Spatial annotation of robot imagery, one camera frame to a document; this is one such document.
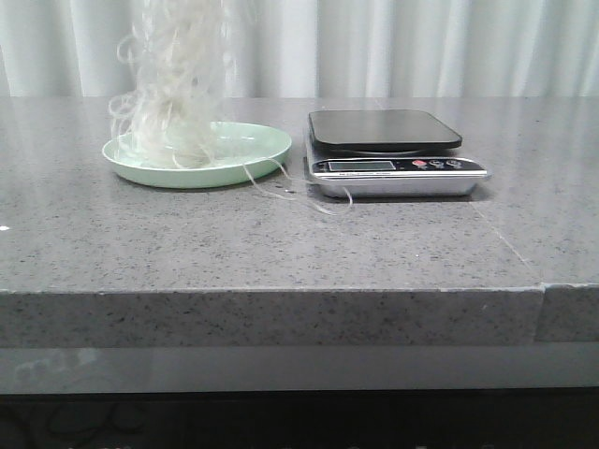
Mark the white vermicelli bundle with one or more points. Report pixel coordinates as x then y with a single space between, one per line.
180 54

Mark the digital kitchen scale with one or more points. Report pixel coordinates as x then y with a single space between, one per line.
387 152

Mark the light green plate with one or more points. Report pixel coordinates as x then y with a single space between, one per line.
248 152

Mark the white curtain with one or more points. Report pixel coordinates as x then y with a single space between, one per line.
325 48

